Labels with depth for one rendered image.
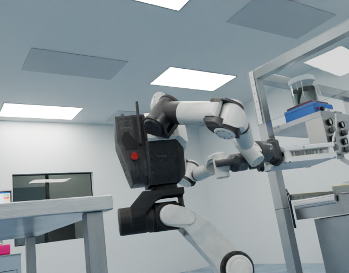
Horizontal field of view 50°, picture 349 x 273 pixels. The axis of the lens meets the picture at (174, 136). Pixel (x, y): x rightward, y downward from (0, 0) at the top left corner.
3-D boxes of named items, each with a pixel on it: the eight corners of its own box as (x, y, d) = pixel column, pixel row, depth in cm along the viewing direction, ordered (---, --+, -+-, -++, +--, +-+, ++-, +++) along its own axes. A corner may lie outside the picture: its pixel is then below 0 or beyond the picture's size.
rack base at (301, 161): (309, 167, 192) (308, 162, 192) (337, 157, 168) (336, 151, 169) (264, 171, 187) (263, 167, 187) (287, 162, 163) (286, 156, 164)
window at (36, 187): (12, 248, 584) (10, 174, 612) (12, 248, 585) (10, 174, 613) (97, 236, 659) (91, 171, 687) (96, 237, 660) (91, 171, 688)
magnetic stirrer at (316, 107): (318, 112, 206) (314, 97, 208) (286, 124, 222) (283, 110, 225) (337, 115, 218) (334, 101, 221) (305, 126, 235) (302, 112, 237)
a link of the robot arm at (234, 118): (257, 130, 146) (249, 104, 130) (250, 154, 143) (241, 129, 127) (230, 126, 151) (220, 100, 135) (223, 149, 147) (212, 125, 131)
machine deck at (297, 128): (321, 117, 201) (320, 110, 202) (266, 137, 230) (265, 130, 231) (376, 124, 239) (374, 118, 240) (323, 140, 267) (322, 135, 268)
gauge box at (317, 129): (330, 151, 196) (321, 115, 201) (312, 156, 204) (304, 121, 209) (351, 152, 210) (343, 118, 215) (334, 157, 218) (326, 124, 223)
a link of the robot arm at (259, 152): (259, 136, 161) (243, 135, 153) (275, 154, 155) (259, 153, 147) (244, 155, 166) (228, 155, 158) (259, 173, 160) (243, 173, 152)
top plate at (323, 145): (307, 157, 193) (306, 153, 193) (335, 145, 170) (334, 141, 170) (262, 162, 188) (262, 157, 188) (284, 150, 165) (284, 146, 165)
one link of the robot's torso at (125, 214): (120, 236, 149) (116, 192, 153) (119, 236, 161) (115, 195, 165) (189, 227, 154) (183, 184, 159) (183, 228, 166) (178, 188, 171)
